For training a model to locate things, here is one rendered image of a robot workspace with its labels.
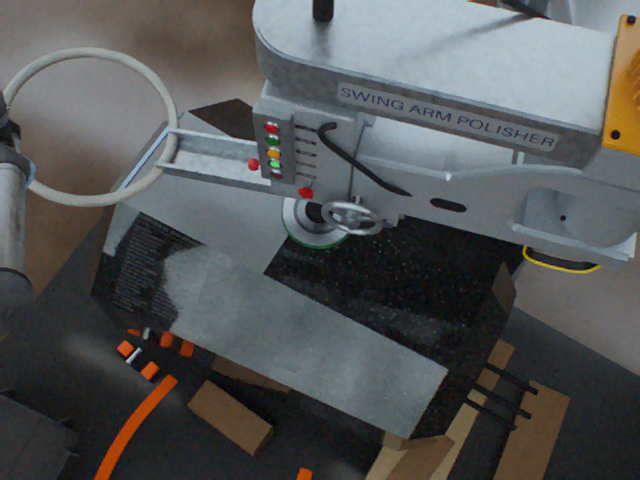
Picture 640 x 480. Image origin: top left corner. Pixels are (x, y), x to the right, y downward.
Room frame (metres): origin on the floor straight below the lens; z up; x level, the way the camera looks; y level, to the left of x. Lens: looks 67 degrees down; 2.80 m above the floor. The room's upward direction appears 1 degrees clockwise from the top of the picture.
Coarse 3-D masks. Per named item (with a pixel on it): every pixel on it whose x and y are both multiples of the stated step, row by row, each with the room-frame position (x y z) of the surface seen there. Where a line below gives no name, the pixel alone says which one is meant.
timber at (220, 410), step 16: (208, 384) 0.53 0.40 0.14; (192, 400) 0.47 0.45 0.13; (208, 400) 0.47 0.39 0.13; (224, 400) 0.48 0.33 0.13; (208, 416) 0.42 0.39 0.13; (224, 416) 0.42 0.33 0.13; (240, 416) 0.42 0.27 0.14; (256, 416) 0.42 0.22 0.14; (224, 432) 0.36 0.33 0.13; (240, 432) 0.36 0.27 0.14; (256, 432) 0.36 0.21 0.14; (272, 432) 0.38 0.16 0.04; (256, 448) 0.31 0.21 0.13
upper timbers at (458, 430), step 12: (468, 396) 0.50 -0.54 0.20; (480, 396) 0.50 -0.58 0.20; (468, 408) 0.46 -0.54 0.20; (456, 420) 0.41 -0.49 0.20; (468, 420) 0.41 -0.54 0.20; (456, 432) 0.37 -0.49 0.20; (456, 444) 0.33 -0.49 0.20; (384, 456) 0.28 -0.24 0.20; (396, 456) 0.29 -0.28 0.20; (456, 456) 0.29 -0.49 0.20; (372, 468) 0.24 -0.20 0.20; (384, 468) 0.24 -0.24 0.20; (444, 468) 0.25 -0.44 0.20
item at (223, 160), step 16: (192, 144) 1.03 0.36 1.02; (208, 144) 1.02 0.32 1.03; (224, 144) 1.01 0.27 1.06; (240, 144) 1.00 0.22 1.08; (256, 144) 0.99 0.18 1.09; (176, 160) 0.98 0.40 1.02; (192, 160) 0.97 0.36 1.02; (208, 160) 0.97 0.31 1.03; (224, 160) 0.97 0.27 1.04; (240, 160) 0.97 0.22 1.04; (192, 176) 0.92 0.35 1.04; (208, 176) 0.90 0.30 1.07; (224, 176) 0.89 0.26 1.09; (240, 176) 0.92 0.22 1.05; (256, 176) 0.91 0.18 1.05; (272, 192) 0.86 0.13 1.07; (384, 224) 0.75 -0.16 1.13
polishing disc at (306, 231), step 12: (288, 204) 0.90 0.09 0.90; (300, 204) 0.90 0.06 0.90; (288, 216) 0.87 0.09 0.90; (300, 216) 0.87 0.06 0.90; (336, 216) 0.87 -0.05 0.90; (288, 228) 0.83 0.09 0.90; (300, 228) 0.83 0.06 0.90; (312, 228) 0.83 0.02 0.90; (324, 228) 0.83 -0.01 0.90; (300, 240) 0.80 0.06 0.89; (312, 240) 0.79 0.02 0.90; (324, 240) 0.79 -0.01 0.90; (336, 240) 0.80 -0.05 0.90
